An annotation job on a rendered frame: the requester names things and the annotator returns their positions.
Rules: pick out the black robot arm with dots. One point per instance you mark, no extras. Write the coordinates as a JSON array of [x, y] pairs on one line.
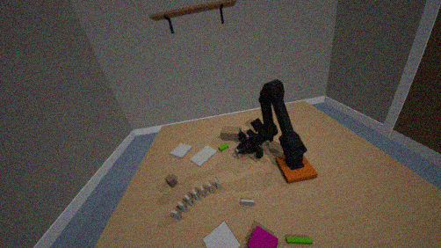
[[293, 147]]

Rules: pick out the green rectangular block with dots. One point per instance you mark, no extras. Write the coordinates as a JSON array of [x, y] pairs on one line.
[[299, 240], [223, 147]]

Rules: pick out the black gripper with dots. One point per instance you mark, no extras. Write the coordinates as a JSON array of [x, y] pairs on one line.
[[251, 148]]

